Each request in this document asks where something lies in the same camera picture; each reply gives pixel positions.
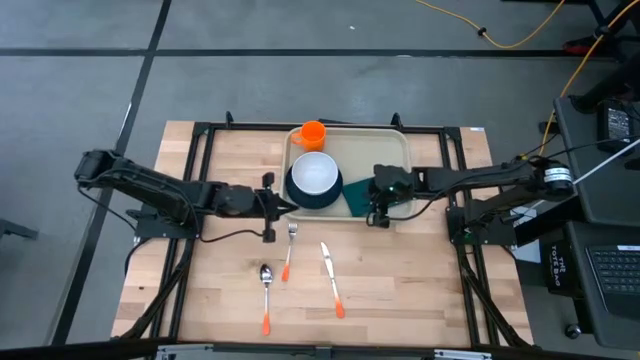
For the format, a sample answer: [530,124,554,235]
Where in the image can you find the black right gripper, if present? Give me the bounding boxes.
[367,163,416,229]

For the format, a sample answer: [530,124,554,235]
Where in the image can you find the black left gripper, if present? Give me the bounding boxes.
[252,172,300,244]

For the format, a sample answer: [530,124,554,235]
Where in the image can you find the fork with orange handle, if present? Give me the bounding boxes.
[281,222,299,283]

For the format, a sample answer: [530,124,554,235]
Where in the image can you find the dark blue plate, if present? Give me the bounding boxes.
[284,164,345,211]

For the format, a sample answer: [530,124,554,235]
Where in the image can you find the dark green napkin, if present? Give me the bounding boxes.
[342,177,417,219]

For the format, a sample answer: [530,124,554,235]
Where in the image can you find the white bowl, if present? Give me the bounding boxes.
[291,151,340,196]

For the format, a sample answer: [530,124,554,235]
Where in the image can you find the knife with orange handle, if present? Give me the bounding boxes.
[320,241,346,320]

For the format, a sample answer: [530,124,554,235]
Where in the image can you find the spoon with orange handle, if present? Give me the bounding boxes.
[259,263,275,337]

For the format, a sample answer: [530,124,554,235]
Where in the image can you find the orange plastic mug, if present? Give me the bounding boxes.
[291,120,328,153]

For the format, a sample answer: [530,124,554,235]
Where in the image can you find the beige plastic tray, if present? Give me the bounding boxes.
[279,126,414,223]

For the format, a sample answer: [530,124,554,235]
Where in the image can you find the white paper sheet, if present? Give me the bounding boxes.
[510,202,544,265]

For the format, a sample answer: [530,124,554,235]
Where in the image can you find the black tote bag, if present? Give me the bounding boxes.
[539,238,585,297]

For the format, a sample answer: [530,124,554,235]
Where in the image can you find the dark grey side desk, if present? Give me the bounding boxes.
[552,94,640,227]

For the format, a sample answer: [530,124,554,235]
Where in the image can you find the person's red shoe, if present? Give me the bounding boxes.
[562,39,599,56]

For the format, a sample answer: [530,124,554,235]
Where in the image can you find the black power adapter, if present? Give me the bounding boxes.
[597,99,635,154]

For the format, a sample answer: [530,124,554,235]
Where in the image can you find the dark desk under laptop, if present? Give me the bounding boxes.
[567,222,640,351]

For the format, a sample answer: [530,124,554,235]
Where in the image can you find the dark laptop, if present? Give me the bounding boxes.
[584,243,640,321]

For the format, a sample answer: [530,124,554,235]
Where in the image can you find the grey metal leg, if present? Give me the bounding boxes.
[0,218,39,241]

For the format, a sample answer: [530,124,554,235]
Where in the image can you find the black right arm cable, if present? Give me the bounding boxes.
[388,192,454,222]

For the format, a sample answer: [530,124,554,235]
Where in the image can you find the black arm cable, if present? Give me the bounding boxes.
[198,227,266,244]
[388,192,454,222]

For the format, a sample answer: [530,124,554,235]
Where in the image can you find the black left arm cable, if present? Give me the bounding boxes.
[198,227,266,244]

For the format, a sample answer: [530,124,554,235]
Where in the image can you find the yellow cable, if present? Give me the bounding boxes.
[414,0,569,50]
[519,0,640,167]

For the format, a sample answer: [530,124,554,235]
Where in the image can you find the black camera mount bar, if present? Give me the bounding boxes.
[0,338,640,360]

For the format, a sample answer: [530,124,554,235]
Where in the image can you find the white cable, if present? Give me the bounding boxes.
[529,137,640,209]

